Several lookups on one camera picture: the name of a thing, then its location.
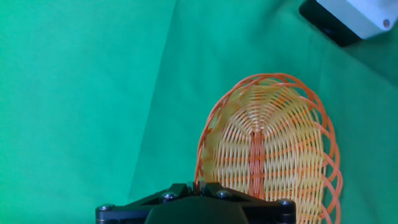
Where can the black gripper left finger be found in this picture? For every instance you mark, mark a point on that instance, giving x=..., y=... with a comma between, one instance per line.
x=130, y=214

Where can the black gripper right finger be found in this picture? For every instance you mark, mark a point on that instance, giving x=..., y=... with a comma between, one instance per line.
x=273, y=213

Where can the yellow woven plastic basket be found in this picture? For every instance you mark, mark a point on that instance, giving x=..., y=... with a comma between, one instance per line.
x=273, y=140

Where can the green cloth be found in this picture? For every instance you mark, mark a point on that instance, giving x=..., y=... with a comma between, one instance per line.
x=77, y=109

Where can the grey box red push button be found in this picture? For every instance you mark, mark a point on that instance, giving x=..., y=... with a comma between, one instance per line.
x=357, y=15

